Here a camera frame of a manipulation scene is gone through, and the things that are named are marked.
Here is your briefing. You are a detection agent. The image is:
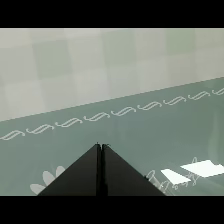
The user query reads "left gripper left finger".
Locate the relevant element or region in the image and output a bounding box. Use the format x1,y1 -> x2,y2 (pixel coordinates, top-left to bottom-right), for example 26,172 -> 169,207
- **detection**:
37,143 -> 101,197

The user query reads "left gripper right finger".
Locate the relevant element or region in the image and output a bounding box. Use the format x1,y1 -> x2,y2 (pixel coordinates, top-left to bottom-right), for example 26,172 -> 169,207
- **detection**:
100,143 -> 167,197

